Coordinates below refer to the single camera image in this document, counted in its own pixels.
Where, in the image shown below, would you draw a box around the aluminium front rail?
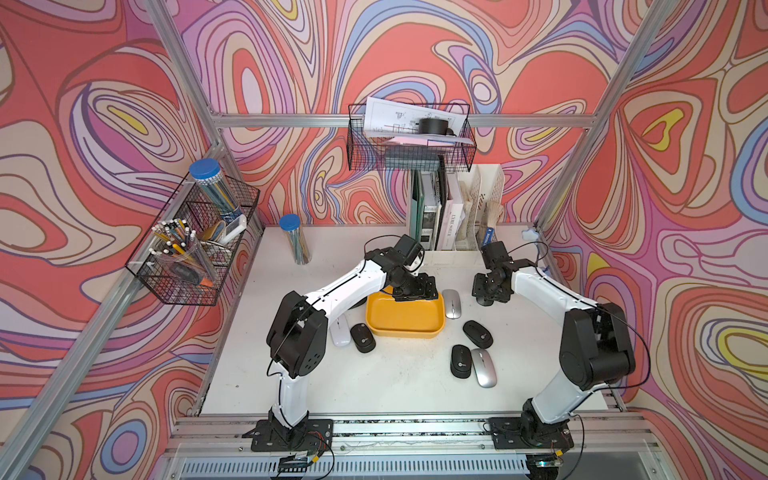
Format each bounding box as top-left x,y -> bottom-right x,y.
151,411 -> 676,479

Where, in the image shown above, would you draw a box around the black tape roll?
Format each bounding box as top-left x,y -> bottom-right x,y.
417,117 -> 454,136

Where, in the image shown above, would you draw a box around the black flower sticker mouse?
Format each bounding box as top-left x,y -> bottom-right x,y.
350,323 -> 376,354

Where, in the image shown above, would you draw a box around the clear pen cup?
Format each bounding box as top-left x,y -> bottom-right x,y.
148,218 -> 218,288

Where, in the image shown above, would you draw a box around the white mouse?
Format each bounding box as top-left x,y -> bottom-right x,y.
329,314 -> 352,348

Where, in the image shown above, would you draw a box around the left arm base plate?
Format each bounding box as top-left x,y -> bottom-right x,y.
242,418 -> 334,452

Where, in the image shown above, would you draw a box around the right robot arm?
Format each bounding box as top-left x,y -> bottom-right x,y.
472,241 -> 636,426

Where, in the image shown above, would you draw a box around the black wire side basket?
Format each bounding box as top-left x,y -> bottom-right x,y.
125,176 -> 263,306

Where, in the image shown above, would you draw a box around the blue lid tube on table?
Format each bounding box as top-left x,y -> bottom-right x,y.
279,214 -> 310,265

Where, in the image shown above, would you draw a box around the white file organizer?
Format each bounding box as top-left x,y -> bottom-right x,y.
406,164 -> 504,251

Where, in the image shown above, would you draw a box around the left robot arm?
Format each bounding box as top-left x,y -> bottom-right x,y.
266,235 -> 439,431

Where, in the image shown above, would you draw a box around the yellow storage box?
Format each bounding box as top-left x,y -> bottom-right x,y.
365,291 -> 446,339

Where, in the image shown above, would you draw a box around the silver mouse front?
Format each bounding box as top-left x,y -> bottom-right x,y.
471,348 -> 498,388

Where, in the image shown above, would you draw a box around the blue lid tube in basket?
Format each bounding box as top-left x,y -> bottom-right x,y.
189,158 -> 242,223

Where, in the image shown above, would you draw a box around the green binder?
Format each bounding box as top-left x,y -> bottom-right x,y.
409,170 -> 424,241

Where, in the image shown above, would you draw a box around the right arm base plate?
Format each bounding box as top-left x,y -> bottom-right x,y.
487,413 -> 574,452

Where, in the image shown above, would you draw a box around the silver mouse beside tray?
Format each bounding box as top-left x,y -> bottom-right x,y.
441,289 -> 462,320

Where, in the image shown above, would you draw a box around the white book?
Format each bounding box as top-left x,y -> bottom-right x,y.
436,173 -> 464,251

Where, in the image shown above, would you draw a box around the black slim mouse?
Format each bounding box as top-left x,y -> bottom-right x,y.
462,320 -> 494,349

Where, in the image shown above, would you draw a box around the black wire wall basket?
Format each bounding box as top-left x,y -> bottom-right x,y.
346,101 -> 477,173

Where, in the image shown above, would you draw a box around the black Lecoo mouse front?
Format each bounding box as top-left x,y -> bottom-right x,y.
450,344 -> 472,379

